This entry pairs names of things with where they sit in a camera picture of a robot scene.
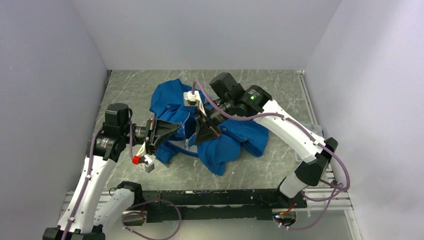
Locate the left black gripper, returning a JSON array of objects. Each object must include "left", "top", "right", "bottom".
[{"left": 121, "top": 117, "right": 180, "bottom": 156}]

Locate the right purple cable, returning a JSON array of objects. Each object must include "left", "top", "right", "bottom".
[{"left": 191, "top": 79, "right": 351, "bottom": 232}]

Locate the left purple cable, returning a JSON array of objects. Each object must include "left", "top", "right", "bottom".
[{"left": 61, "top": 114, "right": 182, "bottom": 240}]

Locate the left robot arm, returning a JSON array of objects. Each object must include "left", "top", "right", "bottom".
[{"left": 42, "top": 103, "right": 180, "bottom": 240}]

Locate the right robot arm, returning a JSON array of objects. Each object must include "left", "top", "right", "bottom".
[{"left": 183, "top": 72, "right": 338, "bottom": 208}]

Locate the blue zip jacket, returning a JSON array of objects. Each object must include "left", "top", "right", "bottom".
[{"left": 149, "top": 78, "right": 269, "bottom": 176}]

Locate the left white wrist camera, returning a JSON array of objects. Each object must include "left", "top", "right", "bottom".
[{"left": 132, "top": 143, "right": 155, "bottom": 173}]

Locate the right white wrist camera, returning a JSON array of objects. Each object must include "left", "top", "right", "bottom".
[{"left": 183, "top": 90, "right": 207, "bottom": 116}]

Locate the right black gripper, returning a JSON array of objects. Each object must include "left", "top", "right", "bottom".
[{"left": 193, "top": 96, "right": 235, "bottom": 146}]

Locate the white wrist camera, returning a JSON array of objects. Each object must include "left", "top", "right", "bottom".
[
  {"left": 132, "top": 143, "right": 155, "bottom": 173},
  {"left": 183, "top": 90, "right": 207, "bottom": 116}
]

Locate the purple cable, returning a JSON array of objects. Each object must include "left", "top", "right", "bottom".
[
  {"left": 191, "top": 79, "right": 351, "bottom": 232},
  {"left": 61, "top": 114, "right": 182, "bottom": 240}
]

